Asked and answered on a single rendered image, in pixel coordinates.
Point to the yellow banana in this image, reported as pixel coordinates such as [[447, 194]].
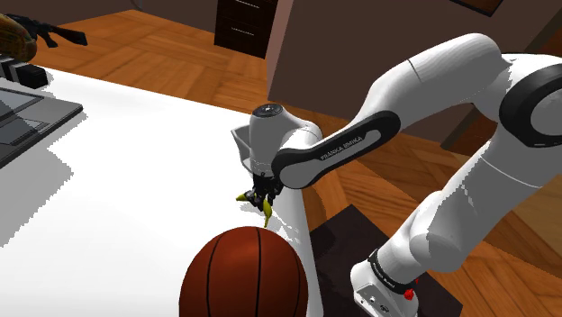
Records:
[[266, 212]]

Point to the dark robot stand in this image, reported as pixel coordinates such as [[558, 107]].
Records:
[[338, 250]]

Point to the dark chest of drawers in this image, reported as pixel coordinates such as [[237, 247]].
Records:
[[243, 26]]

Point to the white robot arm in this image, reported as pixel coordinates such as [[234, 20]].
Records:
[[461, 184]]

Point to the brown patterned round object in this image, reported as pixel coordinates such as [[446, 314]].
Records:
[[15, 39]]

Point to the black and white box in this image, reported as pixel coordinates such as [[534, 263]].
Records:
[[24, 73]]

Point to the brown basketball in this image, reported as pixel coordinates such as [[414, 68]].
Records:
[[243, 276]]

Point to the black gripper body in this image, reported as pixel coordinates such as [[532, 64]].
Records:
[[264, 186]]

